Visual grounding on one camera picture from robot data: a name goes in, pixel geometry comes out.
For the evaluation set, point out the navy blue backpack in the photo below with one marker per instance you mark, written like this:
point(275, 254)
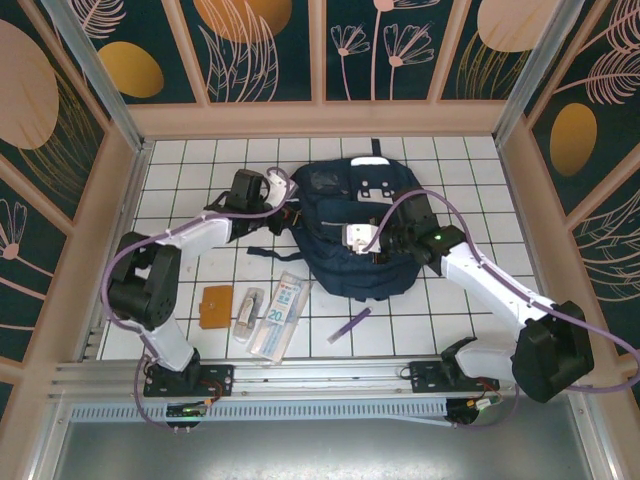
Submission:
point(350, 280)

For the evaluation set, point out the purple pen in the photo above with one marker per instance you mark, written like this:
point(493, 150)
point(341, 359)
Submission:
point(350, 326)

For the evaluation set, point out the packaged ruler set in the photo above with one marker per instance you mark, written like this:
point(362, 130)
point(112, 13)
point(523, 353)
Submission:
point(277, 320)

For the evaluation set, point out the clear plastic pencil case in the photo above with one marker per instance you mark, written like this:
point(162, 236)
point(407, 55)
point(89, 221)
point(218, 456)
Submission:
point(247, 315)

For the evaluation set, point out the brown leather card wallet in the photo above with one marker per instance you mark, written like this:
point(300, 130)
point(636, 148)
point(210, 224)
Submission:
point(217, 310)

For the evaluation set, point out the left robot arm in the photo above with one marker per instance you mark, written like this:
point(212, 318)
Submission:
point(145, 280)

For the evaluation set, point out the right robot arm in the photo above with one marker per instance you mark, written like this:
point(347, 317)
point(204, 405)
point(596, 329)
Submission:
point(500, 290)

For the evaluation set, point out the grey metal sheet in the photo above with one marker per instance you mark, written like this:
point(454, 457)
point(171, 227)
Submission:
point(320, 450)

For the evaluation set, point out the small circuit board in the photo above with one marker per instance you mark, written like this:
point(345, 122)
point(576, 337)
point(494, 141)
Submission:
point(185, 410)

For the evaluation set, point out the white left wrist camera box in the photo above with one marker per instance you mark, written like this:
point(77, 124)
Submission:
point(280, 187)

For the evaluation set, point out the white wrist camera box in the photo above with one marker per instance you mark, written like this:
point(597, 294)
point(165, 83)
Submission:
point(360, 235)
point(280, 187)

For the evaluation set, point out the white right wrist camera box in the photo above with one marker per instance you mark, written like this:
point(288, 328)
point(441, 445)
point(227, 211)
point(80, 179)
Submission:
point(360, 235)

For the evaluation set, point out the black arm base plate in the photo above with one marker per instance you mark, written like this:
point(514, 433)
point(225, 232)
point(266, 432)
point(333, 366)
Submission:
point(425, 377)
point(222, 380)

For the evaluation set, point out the aluminium mounting rail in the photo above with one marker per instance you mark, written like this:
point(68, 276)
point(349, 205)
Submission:
point(320, 380)

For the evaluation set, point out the aluminium corner post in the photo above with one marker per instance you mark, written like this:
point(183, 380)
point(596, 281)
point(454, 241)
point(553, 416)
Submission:
point(97, 75)
point(532, 75)

